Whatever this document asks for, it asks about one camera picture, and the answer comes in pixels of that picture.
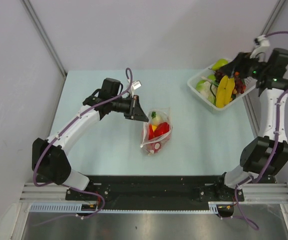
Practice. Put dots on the yellow banana bunch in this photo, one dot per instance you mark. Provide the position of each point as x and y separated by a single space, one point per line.
224 91

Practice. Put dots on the green pear toy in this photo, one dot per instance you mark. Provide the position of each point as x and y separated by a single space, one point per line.
220 63

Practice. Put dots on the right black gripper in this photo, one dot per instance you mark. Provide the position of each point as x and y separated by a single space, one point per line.
243 59

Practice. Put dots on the clear zip top bag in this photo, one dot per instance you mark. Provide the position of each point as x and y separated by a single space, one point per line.
166 115

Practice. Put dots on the aluminium frame rail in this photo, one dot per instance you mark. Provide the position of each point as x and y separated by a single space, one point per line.
261 193

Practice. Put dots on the white plastic food basket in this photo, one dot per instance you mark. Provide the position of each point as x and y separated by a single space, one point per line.
192 82

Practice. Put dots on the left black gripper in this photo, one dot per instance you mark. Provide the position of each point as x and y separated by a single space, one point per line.
135 108

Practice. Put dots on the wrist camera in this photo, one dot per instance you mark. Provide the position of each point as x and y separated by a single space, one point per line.
134 86
261 44

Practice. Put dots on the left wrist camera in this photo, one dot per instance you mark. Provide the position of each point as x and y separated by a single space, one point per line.
134 86

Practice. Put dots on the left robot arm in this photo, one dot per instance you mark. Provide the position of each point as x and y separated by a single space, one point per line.
50 155

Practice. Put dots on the red bell pepper toy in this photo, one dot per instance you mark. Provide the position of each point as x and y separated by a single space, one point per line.
162 129

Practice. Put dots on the green apple toy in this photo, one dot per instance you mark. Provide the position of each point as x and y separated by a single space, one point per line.
212 77

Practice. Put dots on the green leaf toy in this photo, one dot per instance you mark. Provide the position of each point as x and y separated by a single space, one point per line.
153 115

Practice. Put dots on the white cauliflower toy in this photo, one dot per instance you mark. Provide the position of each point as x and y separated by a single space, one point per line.
207 90

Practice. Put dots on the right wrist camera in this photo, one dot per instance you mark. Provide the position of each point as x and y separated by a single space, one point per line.
261 44

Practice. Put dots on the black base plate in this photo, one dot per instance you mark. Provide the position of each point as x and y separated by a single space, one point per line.
155 193

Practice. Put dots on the white radish toy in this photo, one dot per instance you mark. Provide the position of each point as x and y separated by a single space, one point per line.
156 119

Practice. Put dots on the dark purple grape bunch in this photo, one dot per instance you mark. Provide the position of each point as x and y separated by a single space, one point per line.
235 84

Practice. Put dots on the white slotted cable duct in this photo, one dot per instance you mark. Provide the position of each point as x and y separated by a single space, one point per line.
63 208

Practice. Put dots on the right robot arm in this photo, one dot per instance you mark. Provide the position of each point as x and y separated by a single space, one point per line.
268 152

